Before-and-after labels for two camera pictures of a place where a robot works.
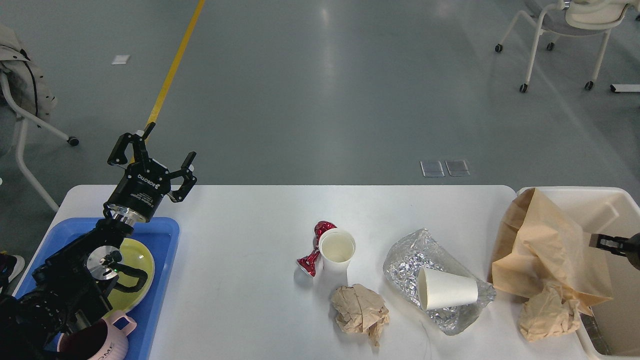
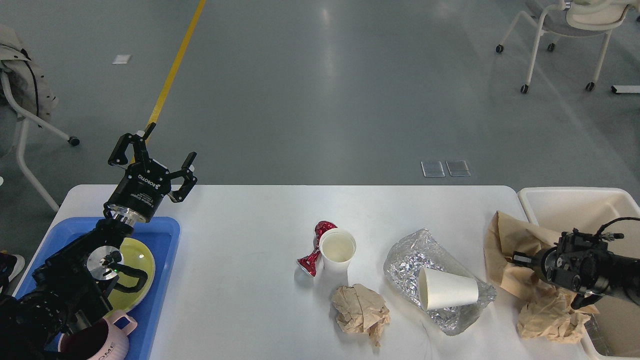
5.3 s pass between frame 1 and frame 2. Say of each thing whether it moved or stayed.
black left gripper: stayed
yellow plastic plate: stayed
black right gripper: moved
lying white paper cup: stayed
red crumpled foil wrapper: stayed
